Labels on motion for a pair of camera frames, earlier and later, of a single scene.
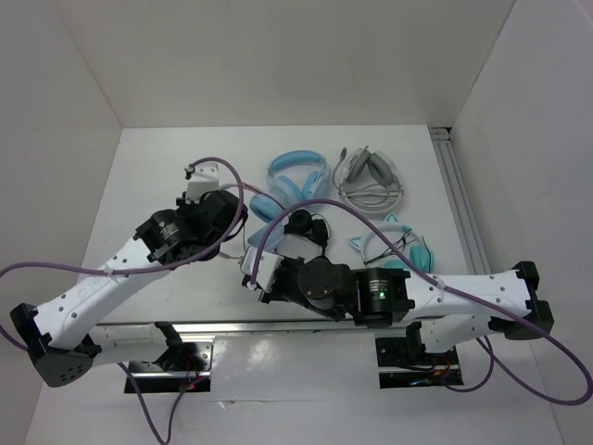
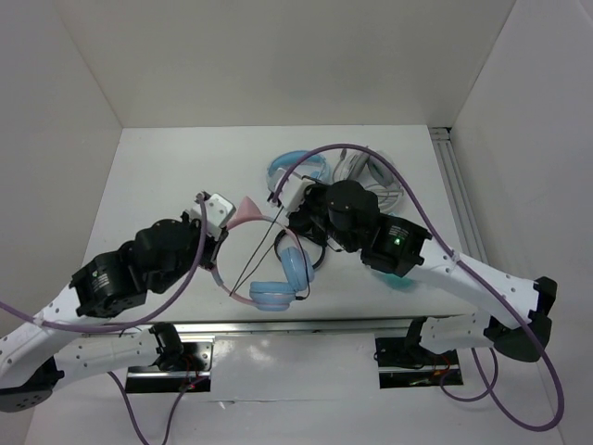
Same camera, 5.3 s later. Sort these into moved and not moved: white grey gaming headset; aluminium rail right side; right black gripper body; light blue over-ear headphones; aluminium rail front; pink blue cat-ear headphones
Moved: pink blue cat-ear headphones; right black gripper body
Not moved: light blue over-ear headphones; aluminium rail right side; white grey gaming headset; aluminium rail front
